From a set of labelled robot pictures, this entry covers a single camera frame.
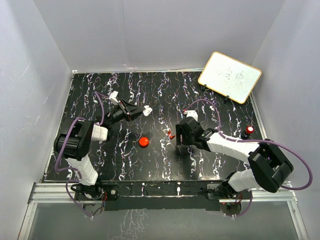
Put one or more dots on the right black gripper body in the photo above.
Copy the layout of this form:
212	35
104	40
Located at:
190	139

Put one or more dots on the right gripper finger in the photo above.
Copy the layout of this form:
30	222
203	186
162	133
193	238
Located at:
183	140
178	134

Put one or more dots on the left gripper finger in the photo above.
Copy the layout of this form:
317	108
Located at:
128	107
134	114

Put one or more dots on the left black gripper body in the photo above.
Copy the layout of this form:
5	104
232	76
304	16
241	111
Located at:
118	115

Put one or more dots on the white earbud charging case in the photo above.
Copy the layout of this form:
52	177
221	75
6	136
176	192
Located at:
147	110

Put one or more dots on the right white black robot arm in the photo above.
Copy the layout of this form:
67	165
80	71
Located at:
268	166

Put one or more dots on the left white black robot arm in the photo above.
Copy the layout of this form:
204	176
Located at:
74	138

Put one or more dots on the red earbud charging case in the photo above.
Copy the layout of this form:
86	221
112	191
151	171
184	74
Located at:
143	142

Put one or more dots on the red emergency stop button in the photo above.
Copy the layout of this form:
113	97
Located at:
245	135

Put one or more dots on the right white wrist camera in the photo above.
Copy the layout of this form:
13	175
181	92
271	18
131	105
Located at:
191	113

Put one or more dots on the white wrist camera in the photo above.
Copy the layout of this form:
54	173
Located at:
191	113
114	98

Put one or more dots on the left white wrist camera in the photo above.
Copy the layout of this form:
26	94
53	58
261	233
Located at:
114	98

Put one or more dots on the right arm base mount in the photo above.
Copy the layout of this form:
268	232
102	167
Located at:
218	192

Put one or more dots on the small whiteboard yellow frame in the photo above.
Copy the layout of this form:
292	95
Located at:
229	77

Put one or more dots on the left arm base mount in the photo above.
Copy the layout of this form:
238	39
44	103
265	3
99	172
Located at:
96	192

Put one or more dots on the aluminium front rail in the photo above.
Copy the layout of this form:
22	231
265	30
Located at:
162	194

